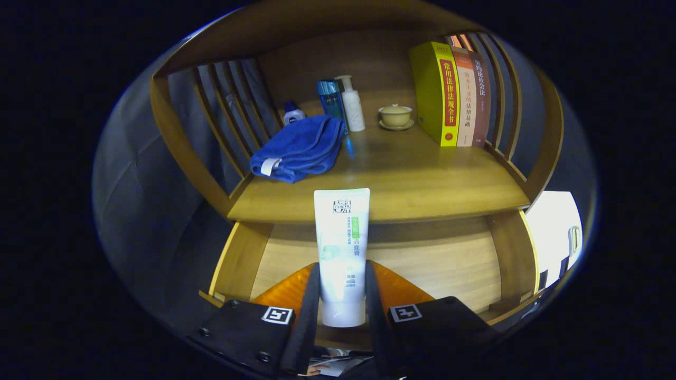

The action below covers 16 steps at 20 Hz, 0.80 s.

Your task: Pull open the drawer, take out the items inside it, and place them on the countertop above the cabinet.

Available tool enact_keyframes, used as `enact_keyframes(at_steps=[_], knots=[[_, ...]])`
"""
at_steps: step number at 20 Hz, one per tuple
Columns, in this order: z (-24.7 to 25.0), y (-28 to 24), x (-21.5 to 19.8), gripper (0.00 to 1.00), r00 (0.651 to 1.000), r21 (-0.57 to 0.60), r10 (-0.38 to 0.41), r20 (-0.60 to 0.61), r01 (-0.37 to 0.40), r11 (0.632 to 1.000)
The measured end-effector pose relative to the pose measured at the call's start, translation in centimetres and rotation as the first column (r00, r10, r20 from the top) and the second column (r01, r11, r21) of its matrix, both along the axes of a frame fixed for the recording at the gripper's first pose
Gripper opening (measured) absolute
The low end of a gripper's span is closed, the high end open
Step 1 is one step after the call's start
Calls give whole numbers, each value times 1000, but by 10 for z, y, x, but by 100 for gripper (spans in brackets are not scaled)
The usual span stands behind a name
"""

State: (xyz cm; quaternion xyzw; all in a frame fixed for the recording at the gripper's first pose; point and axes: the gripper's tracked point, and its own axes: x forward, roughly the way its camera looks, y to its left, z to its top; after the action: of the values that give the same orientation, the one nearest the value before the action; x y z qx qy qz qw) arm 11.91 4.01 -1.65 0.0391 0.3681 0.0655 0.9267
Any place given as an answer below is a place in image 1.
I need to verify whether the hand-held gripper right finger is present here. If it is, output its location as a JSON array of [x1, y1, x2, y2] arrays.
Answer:
[[364, 260, 502, 378]]

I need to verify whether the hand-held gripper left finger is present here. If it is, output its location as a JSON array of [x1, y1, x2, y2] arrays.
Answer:
[[187, 262, 321, 376]]

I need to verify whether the wooden drawer with black knob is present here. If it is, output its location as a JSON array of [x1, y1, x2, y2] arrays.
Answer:
[[199, 208, 544, 353]]

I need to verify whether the white facial cleanser tube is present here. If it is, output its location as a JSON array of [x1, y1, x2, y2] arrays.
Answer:
[[314, 188, 371, 328]]

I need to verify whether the wooden countertop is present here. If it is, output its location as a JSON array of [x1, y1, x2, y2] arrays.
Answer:
[[227, 113, 530, 224]]

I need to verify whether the white drawer unit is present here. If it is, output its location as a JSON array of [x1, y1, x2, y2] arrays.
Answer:
[[525, 191, 583, 288]]

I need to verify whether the wooden cabinet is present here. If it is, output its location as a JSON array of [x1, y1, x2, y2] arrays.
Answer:
[[149, 0, 565, 224]]

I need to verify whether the blue folded towel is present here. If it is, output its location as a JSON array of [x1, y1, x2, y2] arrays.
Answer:
[[250, 115, 344, 184]]

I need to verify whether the small white blue-capped bottle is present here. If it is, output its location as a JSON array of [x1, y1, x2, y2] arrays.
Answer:
[[283, 101, 306, 126]]

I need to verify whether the yellow lidded teacup with saucer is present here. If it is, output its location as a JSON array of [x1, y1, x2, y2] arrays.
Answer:
[[378, 103, 415, 131]]

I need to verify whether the white pump bottle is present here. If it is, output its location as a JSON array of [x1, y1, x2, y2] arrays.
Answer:
[[335, 74, 366, 132]]

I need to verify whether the yellow book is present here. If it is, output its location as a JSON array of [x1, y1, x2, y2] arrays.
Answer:
[[409, 41, 461, 147]]

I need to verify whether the beige book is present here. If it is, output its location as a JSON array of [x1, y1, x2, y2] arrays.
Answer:
[[452, 46, 477, 148]]

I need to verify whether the brown book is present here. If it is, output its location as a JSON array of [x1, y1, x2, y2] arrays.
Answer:
[[469, 50, 492, 148]]

